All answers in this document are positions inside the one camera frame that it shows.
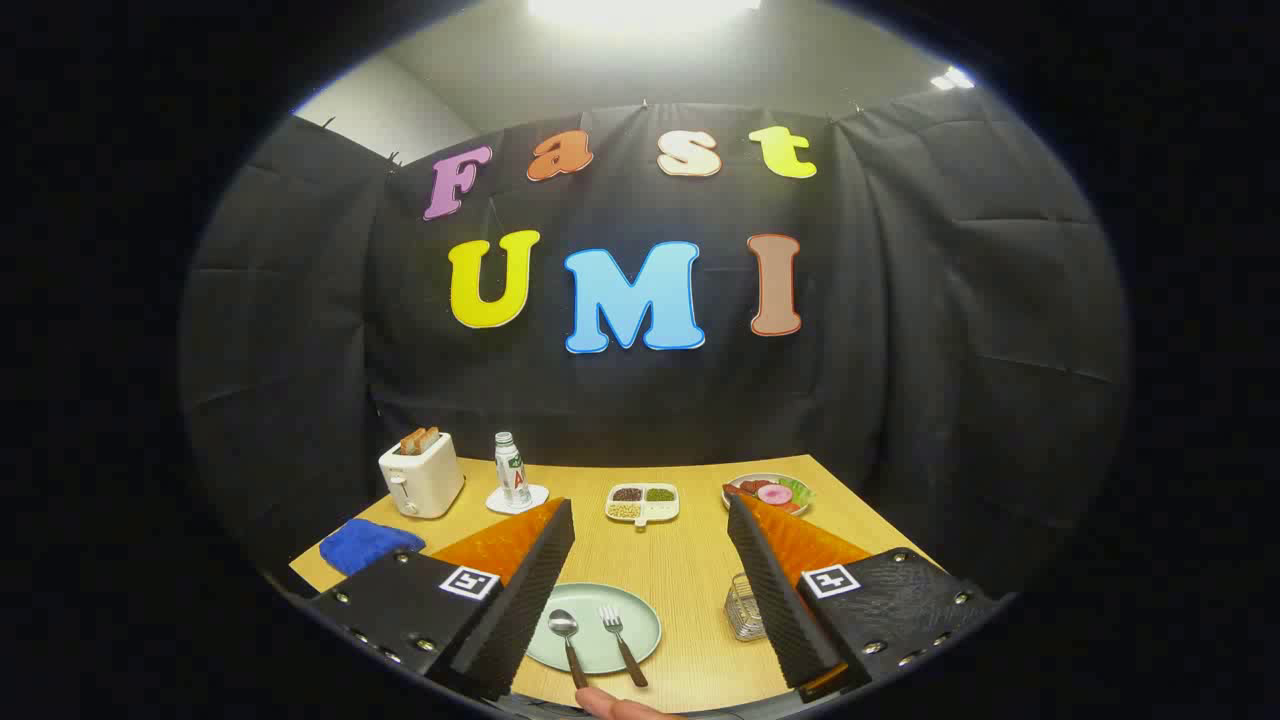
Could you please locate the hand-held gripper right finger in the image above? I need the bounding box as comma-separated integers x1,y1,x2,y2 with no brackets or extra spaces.
727,492,1001,703

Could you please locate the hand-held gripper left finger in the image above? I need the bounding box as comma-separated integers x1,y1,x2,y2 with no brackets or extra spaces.
305,497,577,701

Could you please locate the wooden handled metal spoon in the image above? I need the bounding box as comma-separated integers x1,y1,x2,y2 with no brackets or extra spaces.
547,608,591,691

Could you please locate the wooden handled metal fork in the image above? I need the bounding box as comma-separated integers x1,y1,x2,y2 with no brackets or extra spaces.
598,605,649,689

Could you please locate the pale green plate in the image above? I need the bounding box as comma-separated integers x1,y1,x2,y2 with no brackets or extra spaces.
525,583,663,676

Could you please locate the white square coaster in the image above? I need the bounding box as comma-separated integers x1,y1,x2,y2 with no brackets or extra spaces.
486,484,550,516

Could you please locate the small plastic drink bottle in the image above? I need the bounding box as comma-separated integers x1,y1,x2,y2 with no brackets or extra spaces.
494,432,532,507

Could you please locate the white food plate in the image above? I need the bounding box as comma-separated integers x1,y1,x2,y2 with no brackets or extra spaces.
722,473,816,517

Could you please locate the white divided bean tray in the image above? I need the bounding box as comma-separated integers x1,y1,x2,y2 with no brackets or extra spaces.
605,483,681,528

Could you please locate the white toaster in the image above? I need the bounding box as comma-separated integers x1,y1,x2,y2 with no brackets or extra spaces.
378,432,466,519

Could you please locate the blue folded cloth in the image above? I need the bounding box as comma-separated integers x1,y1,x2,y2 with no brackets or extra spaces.
320,518,427,577

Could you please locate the large ceiling light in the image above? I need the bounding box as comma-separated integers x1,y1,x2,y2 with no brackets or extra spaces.
525,0,763,31

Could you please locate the metal wire basket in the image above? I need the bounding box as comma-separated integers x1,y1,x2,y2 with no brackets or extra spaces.
724,573,769,643

